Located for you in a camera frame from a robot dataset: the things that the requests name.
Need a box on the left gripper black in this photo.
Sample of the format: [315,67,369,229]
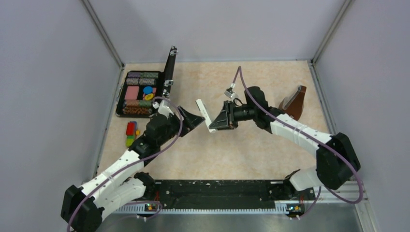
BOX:
[158,105,205,145]

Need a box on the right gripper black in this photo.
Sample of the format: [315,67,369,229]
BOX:
[210,101,257,131]

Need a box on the white black remote control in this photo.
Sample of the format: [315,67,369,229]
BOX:
[195,99,217,133]

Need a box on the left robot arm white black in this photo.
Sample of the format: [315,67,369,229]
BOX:
[60,106,205,232]

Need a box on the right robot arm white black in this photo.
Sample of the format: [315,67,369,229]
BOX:
[200,87,361,199]

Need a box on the colourful toy block stack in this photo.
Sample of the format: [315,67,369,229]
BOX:
[125,121,140,147]

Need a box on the black poker chip case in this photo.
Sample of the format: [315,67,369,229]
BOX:
[115,46,178,118]

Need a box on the brown wooden metronome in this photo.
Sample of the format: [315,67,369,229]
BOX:
[278,85,307,121]

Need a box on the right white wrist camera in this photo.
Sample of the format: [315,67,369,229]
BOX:
[224,83,238,101]

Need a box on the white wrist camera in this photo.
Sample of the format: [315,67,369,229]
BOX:
[224,83,238,101]
[152,100,174,117]

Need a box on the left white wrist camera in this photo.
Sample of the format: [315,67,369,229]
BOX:
[152,100,174,117]

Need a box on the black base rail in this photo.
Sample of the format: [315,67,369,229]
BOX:
[125,179,308,215]

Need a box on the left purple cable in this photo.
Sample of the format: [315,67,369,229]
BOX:
[66,97,184,232]

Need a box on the purple cable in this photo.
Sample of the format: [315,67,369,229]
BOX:
[66,97,184,232]
[232,66,365,220]

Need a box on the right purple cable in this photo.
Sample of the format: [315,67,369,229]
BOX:
[232,66,365,220]

